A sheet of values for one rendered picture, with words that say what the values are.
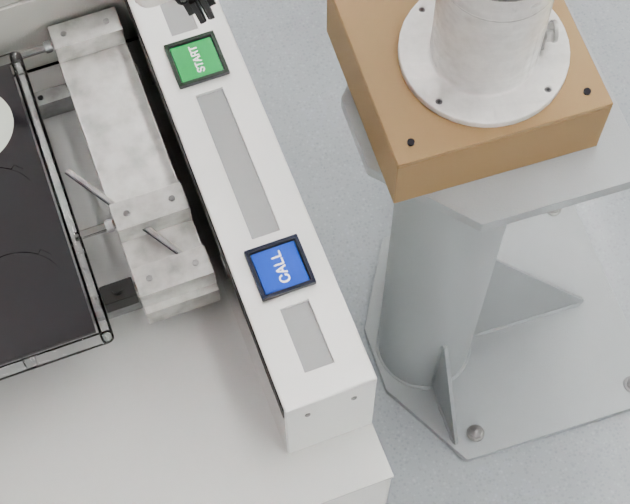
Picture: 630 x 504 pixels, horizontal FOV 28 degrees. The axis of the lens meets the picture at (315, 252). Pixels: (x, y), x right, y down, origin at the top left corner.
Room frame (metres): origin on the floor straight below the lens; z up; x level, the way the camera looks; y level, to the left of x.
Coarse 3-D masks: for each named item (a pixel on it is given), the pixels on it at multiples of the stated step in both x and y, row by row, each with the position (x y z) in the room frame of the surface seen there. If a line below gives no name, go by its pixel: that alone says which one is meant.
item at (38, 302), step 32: (0, 96) 0.75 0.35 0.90; (0, 160) 0.67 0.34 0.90; (32, 160) 0.67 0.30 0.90; (0, 192) 0.63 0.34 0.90; (32, 192) 0.63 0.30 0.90; (0, 224) 0.59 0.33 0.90; (32, 224) 0.59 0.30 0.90; (0, 256) 0.56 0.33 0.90; (32, 256) 0.56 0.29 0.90; (64, 256) 0.56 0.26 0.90; (0, 288) 0.52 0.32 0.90; (32, 288) 0.52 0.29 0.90; (64, 288) 0.52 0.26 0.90; (0, 320) 0.48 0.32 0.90; (32, 320) 0.48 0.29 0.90; (64, 320) 0.48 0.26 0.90; (0, 352) 0.45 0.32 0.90; (32, 352) 0.45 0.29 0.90
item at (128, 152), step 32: (64, 64) 0.81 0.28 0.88; (96, 64) 0.81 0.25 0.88; (128, 64) 0.81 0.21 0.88; (96, 96) 0.76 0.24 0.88; (128, 96) 0.76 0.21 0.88; (96, 128) 0.72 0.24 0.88; (128, 128) 0.72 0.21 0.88; (96, 160) 0.68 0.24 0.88; (128, 160) 0.68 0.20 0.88; (160, 160) 0.68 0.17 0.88; (128, 192) 0.64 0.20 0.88; (192, 224) 0.60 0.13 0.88; (128, 256) 0.56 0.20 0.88; (160, 256) 0.56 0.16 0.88; (160, 320) 0.50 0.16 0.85
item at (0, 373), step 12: (96, 336) 0.46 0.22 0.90; (108, 336) 0.46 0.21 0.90; (60, 348) 0.45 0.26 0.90; (72, 348) 0.45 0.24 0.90; (84, 348) 0.45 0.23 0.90; (24, 360) 0.44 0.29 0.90; (36, 360) 0.44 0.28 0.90; (48, 360) 0.44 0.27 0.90; (0, 372) 0.43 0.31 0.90; (12, 372) 0.43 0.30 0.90; (24, 372) 0.43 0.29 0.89
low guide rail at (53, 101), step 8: (136, 64) 0.83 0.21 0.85; (48, 88) 0.79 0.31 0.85; (56, 88) 0.79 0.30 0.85; (64, 88) 0.79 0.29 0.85; (40, 96) 0.78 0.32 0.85; (48, 96) 0.78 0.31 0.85; (56, 96) 0.78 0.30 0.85; (64, 96) 0.78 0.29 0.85; (40, 104) 0.77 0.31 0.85; (48, 104) 0.77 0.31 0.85; (56, 104) 0.78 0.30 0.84; (64, 104) 0.78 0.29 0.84; (72, 104) 0.78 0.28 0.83; (48, 112) 0.77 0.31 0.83; (56, 112) 0.78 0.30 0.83; (64, 112) 0.78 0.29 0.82
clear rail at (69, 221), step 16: (16, 64) 0.79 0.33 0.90; (32, 96) 0.75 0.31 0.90; (32, 112) 0.73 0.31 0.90; (32, 128) 0.71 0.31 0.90; (48, 144) 0.69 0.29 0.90; (48, 160) 0.67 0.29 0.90; (48, 176) 0.65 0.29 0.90; (64, 192) 0.63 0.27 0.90; (64, 208) 0.61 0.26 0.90; (64, 224) 0.59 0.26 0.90; (80, 240) 0.57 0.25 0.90; (80, 256) 0.55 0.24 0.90; (80, 272) 0.54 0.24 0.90; (96, 288) 0.52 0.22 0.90; (96, 304) 0.50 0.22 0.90; (96, 320) 0.48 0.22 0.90
